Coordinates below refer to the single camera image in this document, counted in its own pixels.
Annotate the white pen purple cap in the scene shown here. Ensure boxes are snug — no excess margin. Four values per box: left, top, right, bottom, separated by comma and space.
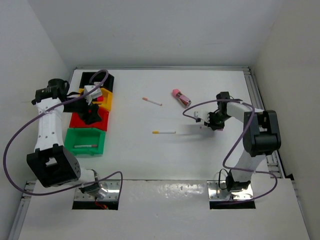
199, 126, 223, 131

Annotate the pink black highlighter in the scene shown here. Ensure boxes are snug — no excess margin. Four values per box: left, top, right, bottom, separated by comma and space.
94, 96, 104, 102

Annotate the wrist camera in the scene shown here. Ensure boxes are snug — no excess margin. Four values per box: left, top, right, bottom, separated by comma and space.
194, 110, 210, 127
83, 85, 103, 105

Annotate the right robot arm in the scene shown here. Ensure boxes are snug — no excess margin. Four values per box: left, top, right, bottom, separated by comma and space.
204, 91, 281, 192

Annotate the pink capped glue bottle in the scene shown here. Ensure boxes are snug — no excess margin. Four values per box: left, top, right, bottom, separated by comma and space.
172, 88, 192, 108

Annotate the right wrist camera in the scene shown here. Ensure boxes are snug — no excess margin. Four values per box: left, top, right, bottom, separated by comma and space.
194, 110, 210, 127

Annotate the red storage bin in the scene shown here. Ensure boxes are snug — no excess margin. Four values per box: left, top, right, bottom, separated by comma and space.
69, 107, 109, 132

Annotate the metal base plate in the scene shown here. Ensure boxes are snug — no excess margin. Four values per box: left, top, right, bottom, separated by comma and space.
207, 180, 254, 202
74, 179, 121, 202

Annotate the yellow storage bin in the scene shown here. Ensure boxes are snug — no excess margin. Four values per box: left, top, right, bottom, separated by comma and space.
90, 87, 113, 112

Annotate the black storage bin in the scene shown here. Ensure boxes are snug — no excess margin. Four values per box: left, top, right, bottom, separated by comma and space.
79, 72, 115, 92

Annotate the green storage bin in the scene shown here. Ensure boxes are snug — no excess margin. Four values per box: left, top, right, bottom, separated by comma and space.
64, 128, 106, 156

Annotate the white pen yellow cap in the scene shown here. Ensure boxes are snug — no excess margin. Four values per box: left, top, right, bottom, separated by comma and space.
152, 131, 176, 135

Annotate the white pen pink cap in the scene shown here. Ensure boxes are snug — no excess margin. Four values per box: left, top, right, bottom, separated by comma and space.
74, 144, 98, 148

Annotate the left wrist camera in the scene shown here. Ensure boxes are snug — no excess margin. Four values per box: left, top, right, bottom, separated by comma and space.
83, 85, 103, 105

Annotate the white pen orange cap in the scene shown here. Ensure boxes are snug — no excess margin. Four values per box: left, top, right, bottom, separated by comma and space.
142, 97, 163, 106

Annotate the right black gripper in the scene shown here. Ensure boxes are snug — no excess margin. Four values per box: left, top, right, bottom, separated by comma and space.
203, 111, 231, 130

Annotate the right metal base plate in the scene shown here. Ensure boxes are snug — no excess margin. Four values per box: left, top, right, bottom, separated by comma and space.
207, 180, 254, 202

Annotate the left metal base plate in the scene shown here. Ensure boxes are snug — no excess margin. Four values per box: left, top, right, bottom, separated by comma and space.
74, 179, 121, 202

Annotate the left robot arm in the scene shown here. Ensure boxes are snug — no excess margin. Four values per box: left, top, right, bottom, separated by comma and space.
26, 78, 102, 197

